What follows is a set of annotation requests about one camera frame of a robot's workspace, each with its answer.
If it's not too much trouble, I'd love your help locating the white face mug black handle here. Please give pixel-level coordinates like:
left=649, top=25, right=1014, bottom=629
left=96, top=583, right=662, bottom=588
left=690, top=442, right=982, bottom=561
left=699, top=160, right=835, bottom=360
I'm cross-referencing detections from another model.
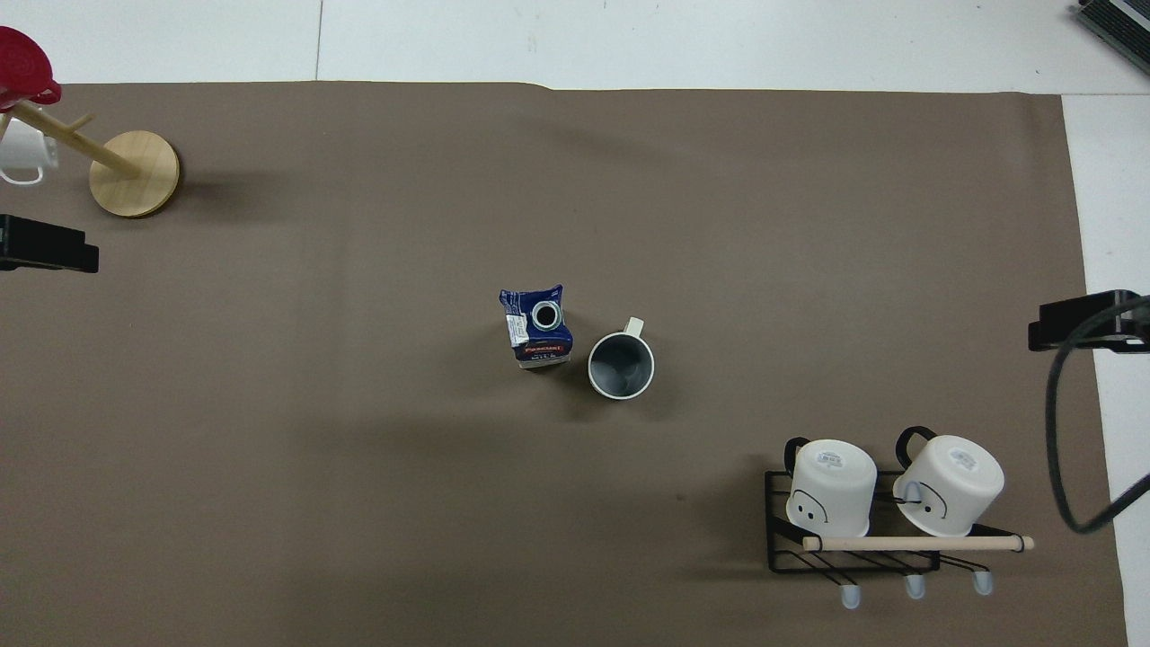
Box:
left=892, top=426, right=1005, bottom=538
left=783, top=436, right=878, bottom=533

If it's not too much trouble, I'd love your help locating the blue milk carton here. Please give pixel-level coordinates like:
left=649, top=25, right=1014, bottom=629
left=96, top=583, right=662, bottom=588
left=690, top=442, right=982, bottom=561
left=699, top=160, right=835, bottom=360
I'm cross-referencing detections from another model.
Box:
left=499, top=285, right=573, bottom=370

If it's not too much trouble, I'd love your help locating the plain white mug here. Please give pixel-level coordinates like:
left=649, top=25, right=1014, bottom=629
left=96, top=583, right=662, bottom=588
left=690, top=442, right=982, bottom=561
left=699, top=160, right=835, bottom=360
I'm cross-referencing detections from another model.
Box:
left=0, top=120, right=61, bottom=187

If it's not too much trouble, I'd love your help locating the red cup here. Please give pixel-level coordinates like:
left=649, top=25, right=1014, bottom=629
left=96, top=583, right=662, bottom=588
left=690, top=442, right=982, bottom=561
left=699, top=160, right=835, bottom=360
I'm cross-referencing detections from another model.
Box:
left=0, top=26, right=63, bottom=112

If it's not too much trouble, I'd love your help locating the white mug grey inside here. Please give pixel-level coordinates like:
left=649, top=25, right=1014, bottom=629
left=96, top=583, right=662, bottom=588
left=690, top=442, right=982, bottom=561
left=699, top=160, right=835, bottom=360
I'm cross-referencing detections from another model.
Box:
left=588, top=316, right=656, bottom=402

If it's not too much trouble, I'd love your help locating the black cable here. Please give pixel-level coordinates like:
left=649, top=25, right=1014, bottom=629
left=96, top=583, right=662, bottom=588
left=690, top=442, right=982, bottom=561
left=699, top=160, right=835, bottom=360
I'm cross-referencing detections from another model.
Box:
left=1047, top=295, right=1150, bottom=536

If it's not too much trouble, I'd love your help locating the black wire rack wooden bar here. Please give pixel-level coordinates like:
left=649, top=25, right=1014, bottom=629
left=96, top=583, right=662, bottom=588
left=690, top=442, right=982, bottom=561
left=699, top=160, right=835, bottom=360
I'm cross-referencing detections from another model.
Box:
left=764, top=468, right=1036, bottom=611

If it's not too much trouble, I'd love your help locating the wooden mug tree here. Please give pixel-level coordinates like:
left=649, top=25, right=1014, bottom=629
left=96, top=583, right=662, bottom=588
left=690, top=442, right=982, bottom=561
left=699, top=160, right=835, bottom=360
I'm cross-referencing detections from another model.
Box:
left=0, top=100, right=181, bottom=219

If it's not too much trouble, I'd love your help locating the dark ribbed object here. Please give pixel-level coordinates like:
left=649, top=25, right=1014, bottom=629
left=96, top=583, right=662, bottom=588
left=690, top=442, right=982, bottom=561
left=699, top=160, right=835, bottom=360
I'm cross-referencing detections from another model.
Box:
left=1077, top=0, right=1150, bottom=51

